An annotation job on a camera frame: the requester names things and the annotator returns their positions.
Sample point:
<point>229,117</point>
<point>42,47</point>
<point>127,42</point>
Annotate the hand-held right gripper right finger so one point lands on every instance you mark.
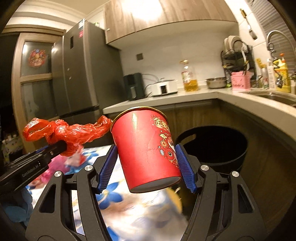
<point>186,169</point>

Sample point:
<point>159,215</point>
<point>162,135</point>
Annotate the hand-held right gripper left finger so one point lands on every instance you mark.
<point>107,169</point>

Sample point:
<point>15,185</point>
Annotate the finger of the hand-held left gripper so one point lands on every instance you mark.
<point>52,151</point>

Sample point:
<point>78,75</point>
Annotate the red plastic bag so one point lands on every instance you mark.
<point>78,132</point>

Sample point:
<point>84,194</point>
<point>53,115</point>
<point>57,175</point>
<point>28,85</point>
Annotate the black trash bin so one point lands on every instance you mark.
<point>212,143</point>

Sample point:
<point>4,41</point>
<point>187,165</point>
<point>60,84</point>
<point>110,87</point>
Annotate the large red printed paper cup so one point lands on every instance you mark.
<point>143,148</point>

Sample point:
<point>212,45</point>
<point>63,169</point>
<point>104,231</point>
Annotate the polka dot cloth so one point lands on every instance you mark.
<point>11,143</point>

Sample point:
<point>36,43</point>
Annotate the blue disposable glove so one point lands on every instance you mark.
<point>13,206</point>

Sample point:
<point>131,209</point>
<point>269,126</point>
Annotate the blue floral tablecloth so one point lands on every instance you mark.
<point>138,215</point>

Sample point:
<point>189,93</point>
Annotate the wooden glass-panel door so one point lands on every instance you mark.
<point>34,97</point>

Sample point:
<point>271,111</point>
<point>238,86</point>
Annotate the wooden lower cabinet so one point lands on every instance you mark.
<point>266,162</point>

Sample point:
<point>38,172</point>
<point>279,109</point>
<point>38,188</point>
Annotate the wooden cabinet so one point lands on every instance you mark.
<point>161,16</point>
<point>266,162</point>

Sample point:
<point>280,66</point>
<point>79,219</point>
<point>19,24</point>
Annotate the grey refrigerator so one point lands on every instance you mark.
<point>81,76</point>

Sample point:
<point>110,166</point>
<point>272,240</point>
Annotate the white electric cooker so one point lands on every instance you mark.
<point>161,88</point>

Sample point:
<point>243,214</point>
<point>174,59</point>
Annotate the dark green air fryer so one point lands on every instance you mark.
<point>134,87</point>

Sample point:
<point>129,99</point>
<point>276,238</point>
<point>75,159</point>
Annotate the cooking oil bottle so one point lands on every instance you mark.
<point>190,81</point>

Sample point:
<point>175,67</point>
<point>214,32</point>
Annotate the steel pot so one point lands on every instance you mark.
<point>216,83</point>

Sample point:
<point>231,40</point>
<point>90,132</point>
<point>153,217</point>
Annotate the red round door decoration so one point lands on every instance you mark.
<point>37,58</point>

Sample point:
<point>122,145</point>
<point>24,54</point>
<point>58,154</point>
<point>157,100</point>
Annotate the pink utensil box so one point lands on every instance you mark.
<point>240,81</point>

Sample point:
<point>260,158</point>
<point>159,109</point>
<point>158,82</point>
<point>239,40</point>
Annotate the steel sink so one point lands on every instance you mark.
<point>275,96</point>

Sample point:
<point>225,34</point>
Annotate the black dish rack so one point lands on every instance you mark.
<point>235,62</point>

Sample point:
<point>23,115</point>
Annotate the white plastic bottle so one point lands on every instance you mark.
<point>271,76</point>

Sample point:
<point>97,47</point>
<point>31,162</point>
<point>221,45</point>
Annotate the white ladle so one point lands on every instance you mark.
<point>245,58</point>

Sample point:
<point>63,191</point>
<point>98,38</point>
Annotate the yellow detergent bottle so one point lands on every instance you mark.
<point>282,76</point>

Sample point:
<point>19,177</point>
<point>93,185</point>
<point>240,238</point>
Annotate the hanging metal spatula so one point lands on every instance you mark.
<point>251,29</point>

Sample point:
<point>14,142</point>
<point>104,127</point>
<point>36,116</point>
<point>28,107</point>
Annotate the wooden upper cabinet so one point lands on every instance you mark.
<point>161,16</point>

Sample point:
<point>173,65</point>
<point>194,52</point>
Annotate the chrome faucet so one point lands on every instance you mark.
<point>271,37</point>

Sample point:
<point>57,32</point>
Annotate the window blind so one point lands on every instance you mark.
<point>270,18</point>

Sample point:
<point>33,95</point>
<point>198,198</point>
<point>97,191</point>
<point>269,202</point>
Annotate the dark wall outlet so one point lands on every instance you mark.
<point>139,56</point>

